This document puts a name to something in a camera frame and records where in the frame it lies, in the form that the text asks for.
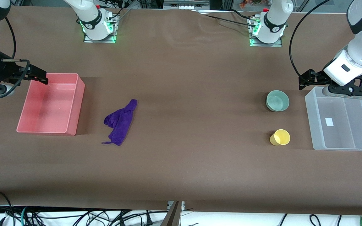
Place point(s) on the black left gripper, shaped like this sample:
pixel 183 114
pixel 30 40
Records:
pixel 316 78

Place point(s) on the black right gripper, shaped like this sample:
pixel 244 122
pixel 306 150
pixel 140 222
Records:
pixel 2 70

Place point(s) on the mint green bowl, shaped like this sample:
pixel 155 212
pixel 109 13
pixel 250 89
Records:
pixel 277 100

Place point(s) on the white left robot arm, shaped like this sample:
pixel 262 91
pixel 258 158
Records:
pixel 361 47

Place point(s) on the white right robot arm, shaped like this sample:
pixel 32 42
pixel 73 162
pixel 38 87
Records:
pixel 91 18

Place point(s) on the yellow cup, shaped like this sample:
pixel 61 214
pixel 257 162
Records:
pixel 280 137

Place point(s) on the purple cloth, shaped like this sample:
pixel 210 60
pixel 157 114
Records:
pixel 120 123

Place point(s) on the pink plastic bin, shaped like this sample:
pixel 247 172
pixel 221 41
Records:
pixel 51 105

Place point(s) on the white label sticker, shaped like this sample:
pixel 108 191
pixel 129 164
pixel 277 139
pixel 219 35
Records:
pixel 329 121

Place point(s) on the translucent plastic bin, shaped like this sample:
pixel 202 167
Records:
pixel 339 121

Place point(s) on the white power strip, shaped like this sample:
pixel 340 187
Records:
pixel 185 4

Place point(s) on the brown wooden table leg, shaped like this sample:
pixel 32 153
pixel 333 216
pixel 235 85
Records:
pixel 172 215

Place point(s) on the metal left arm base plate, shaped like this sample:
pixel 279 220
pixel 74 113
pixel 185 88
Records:
pixel 266 44

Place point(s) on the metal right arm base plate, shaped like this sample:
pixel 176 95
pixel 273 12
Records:
pixel 100 39

